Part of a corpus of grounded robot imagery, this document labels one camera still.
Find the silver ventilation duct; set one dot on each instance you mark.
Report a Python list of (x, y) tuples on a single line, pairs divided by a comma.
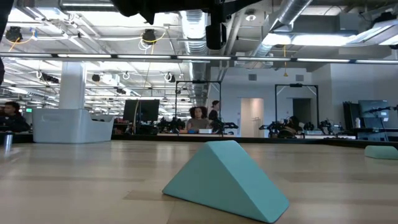
[(194, 31)]

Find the teal triangular prism block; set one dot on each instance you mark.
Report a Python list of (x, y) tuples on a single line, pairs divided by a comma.
[(224, 180)]

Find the white column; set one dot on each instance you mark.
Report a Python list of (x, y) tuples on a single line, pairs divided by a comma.
[(72, 84)]

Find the white plastic bin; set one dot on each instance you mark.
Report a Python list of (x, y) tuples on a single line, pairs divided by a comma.
[(62, 124)]

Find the black background robot arm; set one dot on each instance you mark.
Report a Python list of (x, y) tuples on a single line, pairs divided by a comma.
[(225, 125), (326, 126), (269, 127)]

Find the black frame stand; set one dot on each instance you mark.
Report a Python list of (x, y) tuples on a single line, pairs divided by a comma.
[(176, 102), (275, 102)]

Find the dark wall monitor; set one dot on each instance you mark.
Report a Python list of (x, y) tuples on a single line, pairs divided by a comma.
[(373, 108)]

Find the green rounded block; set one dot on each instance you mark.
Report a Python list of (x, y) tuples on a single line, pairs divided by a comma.
[(382, 152)]

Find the white bottle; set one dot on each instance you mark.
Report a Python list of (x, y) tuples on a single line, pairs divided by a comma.
[(357, 123)]

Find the long ceiling light bar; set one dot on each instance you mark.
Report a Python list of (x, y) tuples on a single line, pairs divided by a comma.
[(77, 55)]

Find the black office chair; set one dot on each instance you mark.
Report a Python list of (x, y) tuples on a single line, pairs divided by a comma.
[(286, 133)]

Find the metal cylinder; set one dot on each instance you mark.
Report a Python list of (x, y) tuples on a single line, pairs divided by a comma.
[(8, 139)]

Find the black computer monitor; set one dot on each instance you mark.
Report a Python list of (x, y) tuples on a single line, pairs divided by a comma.
[(146, 110)]

